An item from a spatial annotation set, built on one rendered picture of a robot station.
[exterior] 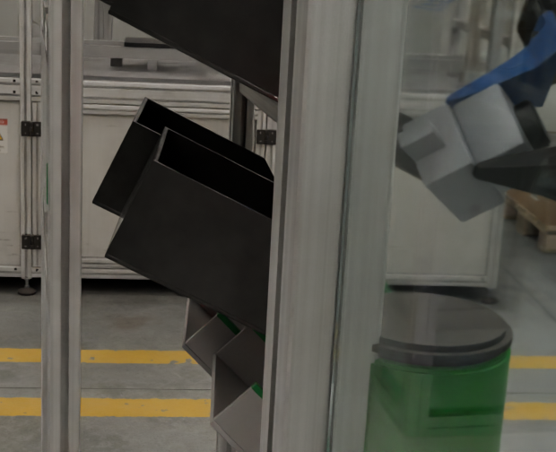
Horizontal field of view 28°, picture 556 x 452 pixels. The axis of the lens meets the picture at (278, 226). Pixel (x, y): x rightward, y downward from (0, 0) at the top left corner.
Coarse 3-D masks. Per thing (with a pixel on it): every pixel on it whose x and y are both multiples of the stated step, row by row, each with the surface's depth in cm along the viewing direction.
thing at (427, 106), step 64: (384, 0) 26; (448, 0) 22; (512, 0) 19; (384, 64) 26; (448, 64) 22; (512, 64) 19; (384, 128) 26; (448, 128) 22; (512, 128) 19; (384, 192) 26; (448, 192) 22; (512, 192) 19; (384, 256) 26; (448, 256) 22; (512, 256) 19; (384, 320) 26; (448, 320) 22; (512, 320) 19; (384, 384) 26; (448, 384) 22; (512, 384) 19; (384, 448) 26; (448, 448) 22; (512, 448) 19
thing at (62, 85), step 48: (48, 0) 65; (48, 48) 65; (48, 96) 66; (240, 96) 101; (48, 144) 67; (240, 144) 103; (48, 192) 67; (48, 240) 68; (48, 288) 69; (48, 336) 70; (48, 384) 71; (48, 432) 71
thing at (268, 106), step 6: (240, 84) 100; (240, 90) 100; (246, 90) 98; (252, 90) 95; (246, 96) 98; (252, 96) 95; (258, 96) 93; (264, 96) 91; (252, 102) 95; (258, 102) 93; (264, 102) 90; (270, 102) 88; (276, 102) 87; (258, 108) 93; (264, 108) 90; (270, 108) 88; (276, 108) 86; (270, 114) 88; (276, 114) 86; (276, 120) 86
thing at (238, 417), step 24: (240, 336) 90; (264, 336) 90; (216, 360) 90; (240, 360) 91; (264, 360) 91; (216, 384) 85; (240, 384) 90; (216, 408) 81; (240, 408) 78; (240, 432) 79
